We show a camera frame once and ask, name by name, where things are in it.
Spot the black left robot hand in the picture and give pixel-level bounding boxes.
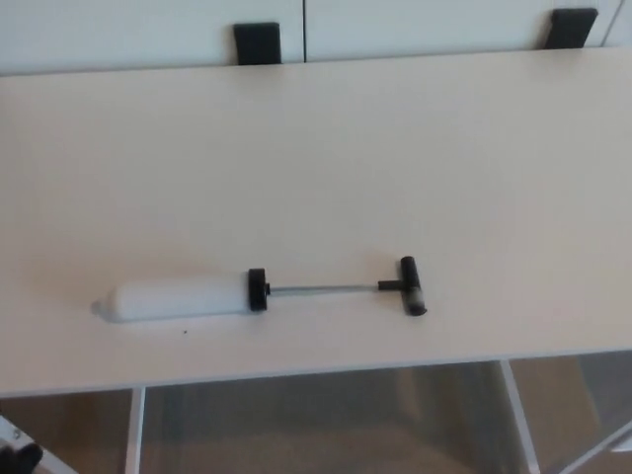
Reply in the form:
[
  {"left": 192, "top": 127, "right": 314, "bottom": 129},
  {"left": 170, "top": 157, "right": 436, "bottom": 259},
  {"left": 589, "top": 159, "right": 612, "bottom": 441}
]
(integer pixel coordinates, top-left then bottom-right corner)
[{"left": 0, "top": 441, "right": 44, "bottom": 474}]

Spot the white air pump black handle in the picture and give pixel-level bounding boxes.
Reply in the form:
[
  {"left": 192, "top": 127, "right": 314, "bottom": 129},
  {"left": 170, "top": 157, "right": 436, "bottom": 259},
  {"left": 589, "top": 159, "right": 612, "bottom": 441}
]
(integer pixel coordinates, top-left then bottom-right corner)
[{"left": 90, "top": 255, "right": 431, "bottom": 328}]

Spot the white cabinet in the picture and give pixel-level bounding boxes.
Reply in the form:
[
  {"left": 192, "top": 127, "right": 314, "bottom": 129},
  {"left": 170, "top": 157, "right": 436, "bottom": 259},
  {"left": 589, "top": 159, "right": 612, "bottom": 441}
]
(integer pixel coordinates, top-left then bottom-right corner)
[{"left": 0, "top": 0, "right": 632, "bottom": 78}]

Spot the white desk leg frame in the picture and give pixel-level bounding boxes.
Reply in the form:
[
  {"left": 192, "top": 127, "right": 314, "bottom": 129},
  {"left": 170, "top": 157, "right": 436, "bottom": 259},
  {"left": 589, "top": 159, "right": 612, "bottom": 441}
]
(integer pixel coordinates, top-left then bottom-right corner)
[
  {"left": 499, "top": 358, "right": 632, "bottom": 474},
  {"left": 0, "top": 386, "right": 147, "bottom": 474}
]

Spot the black bracket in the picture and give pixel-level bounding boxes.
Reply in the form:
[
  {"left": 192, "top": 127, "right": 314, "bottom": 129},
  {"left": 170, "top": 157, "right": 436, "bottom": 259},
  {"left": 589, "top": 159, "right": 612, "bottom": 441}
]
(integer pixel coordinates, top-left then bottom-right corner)
[
  {"left": 232, "top": 21, "right": 287, "bottom": 67},
  {"left": 542, "top": 7, "right": 600, "bottom": 50}
]

